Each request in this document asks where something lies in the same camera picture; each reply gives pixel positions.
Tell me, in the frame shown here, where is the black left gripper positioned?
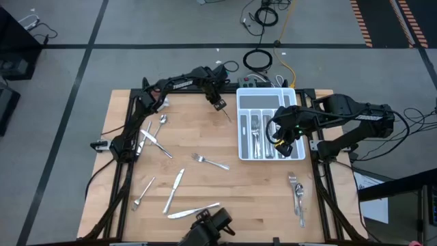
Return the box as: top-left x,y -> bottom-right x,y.
203,81 -> 227,112

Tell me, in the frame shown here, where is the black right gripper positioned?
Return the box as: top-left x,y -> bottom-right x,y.
269,105 -> 307,159

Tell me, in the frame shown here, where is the silver fork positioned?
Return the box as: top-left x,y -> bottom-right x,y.
191,152 -> 231,172
130,176 -> 156,212
255,115 -> 263,160
287,172 -> 299,217
251,114 -> 257,160

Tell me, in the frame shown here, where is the grey power strip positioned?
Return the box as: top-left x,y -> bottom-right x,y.
238,77 -> 259,90

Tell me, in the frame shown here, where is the white cutlery tray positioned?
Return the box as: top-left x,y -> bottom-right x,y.
236,87 -> 307,162

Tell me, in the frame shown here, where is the white mug with text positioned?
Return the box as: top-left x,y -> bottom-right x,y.
156,97 -> 171,112

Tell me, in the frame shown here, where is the white paper sheet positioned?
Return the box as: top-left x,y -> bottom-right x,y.
353,170 -> 390,226

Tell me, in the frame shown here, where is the black desk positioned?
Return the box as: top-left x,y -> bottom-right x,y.
0,6 -> 44,81
357,168 -> 437,246

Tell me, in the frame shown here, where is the black orange-edged floor mat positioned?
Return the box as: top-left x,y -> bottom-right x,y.
397,0 -> 437,49
350,0 -> 416,49

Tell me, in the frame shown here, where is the black equipment box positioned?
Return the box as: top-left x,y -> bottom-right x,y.
0,85 -> 21,137

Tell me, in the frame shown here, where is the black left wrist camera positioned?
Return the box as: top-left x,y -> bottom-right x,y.
211,64 -> 229,83

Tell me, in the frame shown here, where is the black aluminium table frame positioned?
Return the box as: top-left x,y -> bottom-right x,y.
83,77 -> 366,246

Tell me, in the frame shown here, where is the black coiled cable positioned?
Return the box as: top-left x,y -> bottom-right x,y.
254,5 -> 279,27
242,49 -> 274,73

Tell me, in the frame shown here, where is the yellow floor cable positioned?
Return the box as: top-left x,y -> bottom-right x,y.
272,47 -> 296,90

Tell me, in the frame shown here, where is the yellow hanging cable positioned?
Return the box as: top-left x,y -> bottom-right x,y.
274,0 -> 296,47

